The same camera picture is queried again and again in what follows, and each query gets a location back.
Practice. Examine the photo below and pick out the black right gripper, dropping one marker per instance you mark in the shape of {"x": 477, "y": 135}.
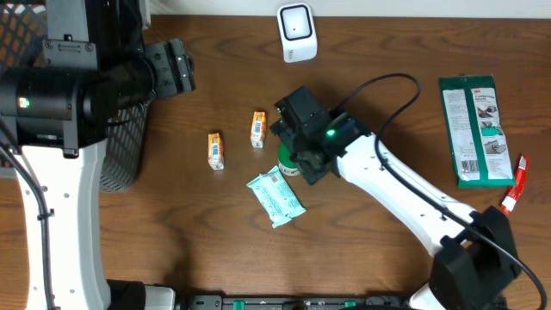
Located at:
{"x": 311, "y": 169}

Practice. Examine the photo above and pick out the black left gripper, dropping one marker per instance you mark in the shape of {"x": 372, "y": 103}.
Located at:
{"x": 171, "y": 71}

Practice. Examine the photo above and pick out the green lid spice jar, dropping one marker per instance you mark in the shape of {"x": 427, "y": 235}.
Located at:
{"x": 285, "y": 164}

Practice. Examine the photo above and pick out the mint green wipes pack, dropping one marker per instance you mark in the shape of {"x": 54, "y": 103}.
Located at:
{"x": 276, "y": 197}

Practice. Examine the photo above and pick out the orange small carton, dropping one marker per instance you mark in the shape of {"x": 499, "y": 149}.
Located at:
{"x": 215, "y": 155}
{"x": 258, "y": 129}

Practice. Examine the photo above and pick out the green 3M glove package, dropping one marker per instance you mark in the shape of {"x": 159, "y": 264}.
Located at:
{"x": 478, "y": 144}

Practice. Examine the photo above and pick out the red snack stick packet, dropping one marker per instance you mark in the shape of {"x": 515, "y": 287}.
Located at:
{"x": 514, "y": 192}

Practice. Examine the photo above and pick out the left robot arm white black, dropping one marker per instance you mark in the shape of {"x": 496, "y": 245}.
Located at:
{"x": 76, "y": 82}

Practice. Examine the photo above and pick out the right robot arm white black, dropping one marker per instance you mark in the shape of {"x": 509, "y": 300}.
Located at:
{"x": 473, "y": 252}

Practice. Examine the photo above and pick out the white barcode scanner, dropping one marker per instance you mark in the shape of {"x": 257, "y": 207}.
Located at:
{"x": 297, "y": 32}

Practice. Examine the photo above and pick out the grey plastic mesh basket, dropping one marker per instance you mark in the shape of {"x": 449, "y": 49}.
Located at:
{"x": 23, "y": 28}

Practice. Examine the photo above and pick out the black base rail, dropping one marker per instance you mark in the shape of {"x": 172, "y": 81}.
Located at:
{"x": 219, "y": 302}

